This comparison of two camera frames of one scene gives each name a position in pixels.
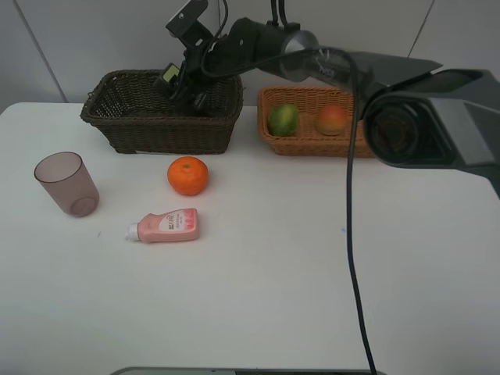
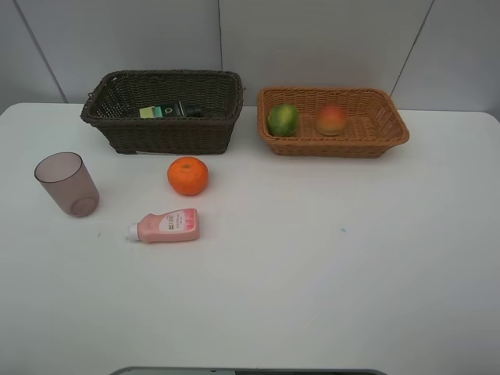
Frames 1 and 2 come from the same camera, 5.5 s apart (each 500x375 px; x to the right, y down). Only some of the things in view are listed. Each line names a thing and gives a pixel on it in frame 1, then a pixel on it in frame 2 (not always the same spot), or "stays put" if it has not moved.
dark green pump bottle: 170,74 -> 179,109
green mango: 283,119 stays put
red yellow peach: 332,120 stays put
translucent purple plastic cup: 66,176 stays put
